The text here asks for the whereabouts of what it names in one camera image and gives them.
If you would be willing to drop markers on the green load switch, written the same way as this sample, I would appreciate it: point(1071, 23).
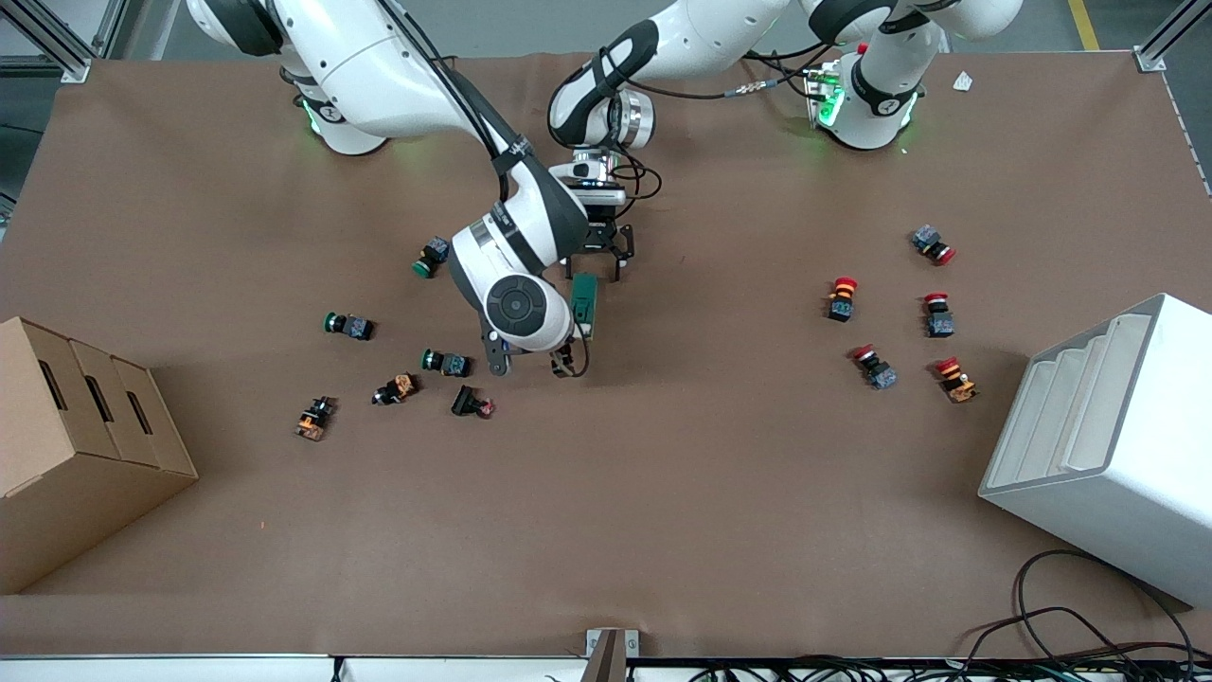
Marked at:
point(586, 298)

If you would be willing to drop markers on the aluminium frame profile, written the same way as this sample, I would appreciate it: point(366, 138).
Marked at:
point(1169, 43)
point(57, 47)

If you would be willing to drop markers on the white table edge rail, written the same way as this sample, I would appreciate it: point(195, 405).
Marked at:
point(189, 670)

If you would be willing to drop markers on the white paper scrap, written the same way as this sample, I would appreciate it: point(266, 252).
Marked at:
point(962, 81)

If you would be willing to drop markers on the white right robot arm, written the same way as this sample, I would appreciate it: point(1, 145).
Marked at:
point(379, 76)

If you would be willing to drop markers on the black pushbutton orange block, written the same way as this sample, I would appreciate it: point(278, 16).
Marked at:
point(314, 420)
point(398, 388)

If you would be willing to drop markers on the red mushroom button orange block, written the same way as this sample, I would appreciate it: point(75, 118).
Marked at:
point(842, 301)
point(956, 382)

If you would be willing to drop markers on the brown paper table cover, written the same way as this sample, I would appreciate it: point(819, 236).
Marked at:
point(663, 493)

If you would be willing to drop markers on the white stepped plastic rack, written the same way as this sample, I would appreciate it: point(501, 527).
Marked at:
point(1127, 474)

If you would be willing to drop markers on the black pushbutton pink tip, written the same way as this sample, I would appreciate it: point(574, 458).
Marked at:
point(466, 402)

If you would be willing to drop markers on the grey metal bracket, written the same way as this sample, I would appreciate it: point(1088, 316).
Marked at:
point(611, 649)

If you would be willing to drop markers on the brown cardboard box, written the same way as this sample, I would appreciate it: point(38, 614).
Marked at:
point(85, 474)

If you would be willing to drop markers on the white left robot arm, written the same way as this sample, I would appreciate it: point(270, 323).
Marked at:
point(720, 38)

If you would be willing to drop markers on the red mushroom button blue block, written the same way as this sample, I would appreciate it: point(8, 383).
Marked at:
point(932, 244)
point(876, 369)
point(938, 320)

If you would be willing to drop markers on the green pushbutton blue block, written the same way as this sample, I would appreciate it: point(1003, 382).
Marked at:
point(431, 258)
point(352, 327)
point(447, 363)

